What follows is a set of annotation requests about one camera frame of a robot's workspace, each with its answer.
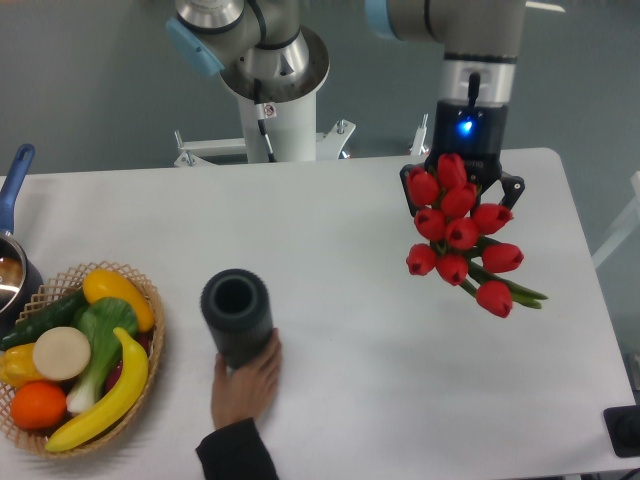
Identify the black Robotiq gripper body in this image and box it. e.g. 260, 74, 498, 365
425, 100, 508, 183

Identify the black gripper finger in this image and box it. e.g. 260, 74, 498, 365
400, 164, 429, 217
499, 171, 525, 210

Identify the red tulip bouquet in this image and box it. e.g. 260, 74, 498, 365
405, 154, 547, 318

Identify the dark grey ribbed vase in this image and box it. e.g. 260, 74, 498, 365
200, 269, 274, 370

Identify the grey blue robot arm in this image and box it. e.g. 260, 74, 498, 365
166, 1, 526, 208

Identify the black sleeved forearm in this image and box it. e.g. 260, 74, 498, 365
196, 418, 279, 480

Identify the bare human hand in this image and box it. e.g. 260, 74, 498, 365
210, 329, 283, 430

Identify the black device at edge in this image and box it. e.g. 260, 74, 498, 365
603, 405, 640, 458

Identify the red vegetable in basket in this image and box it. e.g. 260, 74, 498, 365
103, 332, 152, 394

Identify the yellow squash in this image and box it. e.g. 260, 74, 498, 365
82, 269, 155, 333

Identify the green bok choy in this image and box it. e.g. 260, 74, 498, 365
67, 297, 138, 416

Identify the woven wicker basket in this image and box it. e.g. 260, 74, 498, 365
1, 261, 165, 459

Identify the green cucumber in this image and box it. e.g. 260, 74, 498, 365
1, 289, 88, 351

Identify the yellow banana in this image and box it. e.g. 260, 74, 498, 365
45, 327, 149, 453

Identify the beige round disc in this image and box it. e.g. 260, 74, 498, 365
32, 327, 91, 381

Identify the yellow bell pepper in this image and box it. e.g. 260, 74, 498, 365
1, 343, 45, 389

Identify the orange fruit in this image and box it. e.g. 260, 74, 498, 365
10, 381, 66, 430

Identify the white frame at right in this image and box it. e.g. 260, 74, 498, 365
592, 171, 639, 269

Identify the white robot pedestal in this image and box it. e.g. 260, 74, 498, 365
172, 54, 431, 168

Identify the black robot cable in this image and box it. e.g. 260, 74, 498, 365
252, 78, 278, 164

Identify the blue handled saucepan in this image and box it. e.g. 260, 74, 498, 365
1, 144, 42, 336

